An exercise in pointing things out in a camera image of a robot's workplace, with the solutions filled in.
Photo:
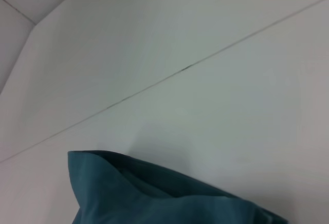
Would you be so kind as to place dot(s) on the teal t-shirt with FREE print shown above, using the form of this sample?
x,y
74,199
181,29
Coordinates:
x,y
154,193

